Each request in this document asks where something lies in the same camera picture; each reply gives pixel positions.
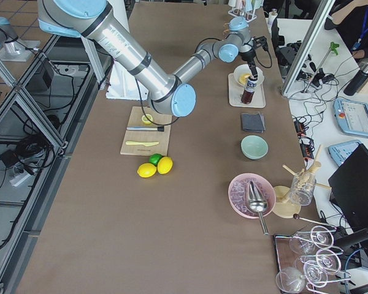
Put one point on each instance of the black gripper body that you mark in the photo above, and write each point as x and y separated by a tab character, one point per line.
249	56

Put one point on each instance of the tea bottle white cap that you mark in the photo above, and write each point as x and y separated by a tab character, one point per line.
249	91

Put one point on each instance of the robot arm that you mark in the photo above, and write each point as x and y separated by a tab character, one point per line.
168	94
12	47

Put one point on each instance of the cream rectangular tray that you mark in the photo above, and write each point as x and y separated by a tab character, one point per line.
235	93

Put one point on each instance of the dark glass tray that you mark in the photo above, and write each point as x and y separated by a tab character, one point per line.
285	257

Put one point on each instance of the glazed donut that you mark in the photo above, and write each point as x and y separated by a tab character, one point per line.
243	78

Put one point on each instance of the white round plate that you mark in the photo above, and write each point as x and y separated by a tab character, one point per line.
244	68

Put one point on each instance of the grey folded cloth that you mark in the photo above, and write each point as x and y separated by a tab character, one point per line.
253	122

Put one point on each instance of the green bowl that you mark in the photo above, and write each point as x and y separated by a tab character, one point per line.
254	147

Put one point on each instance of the black thermos bottle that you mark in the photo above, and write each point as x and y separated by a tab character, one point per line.
358	80

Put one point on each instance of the blue teach pendant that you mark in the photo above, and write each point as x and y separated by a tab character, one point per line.
351	116
341	151

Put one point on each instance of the half lemon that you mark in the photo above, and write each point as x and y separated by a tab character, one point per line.
147	119

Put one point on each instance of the seated person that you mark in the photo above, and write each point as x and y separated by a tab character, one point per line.
350	19

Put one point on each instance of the pink bowl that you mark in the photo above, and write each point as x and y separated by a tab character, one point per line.
237	191

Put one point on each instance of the wooden cutting board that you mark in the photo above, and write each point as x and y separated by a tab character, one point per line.
144	136

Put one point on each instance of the yellow lemon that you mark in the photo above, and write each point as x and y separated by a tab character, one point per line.
146	170
164	165

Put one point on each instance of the yellow plastic knife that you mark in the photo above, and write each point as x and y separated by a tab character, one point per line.
141	143

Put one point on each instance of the green lime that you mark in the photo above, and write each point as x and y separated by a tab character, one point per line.
155	158

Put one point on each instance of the metal ice scoop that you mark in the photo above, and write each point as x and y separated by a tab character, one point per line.
257	204

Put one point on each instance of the wooden mug tree stand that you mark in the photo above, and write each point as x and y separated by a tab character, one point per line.
289	200

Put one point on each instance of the black monitor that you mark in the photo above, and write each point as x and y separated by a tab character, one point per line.
350	188

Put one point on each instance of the wine glass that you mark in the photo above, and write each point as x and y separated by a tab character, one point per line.
290	280
309	241
315	275
323	258

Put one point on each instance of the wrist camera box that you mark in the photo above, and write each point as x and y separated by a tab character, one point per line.
260	42

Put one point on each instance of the copper wire bottle rack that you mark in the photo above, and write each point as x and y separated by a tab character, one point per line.
226	30

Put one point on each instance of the white wire cup rack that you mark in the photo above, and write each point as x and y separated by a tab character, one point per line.
244	8

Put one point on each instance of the aluminium frame post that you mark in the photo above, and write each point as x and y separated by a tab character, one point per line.
309	39

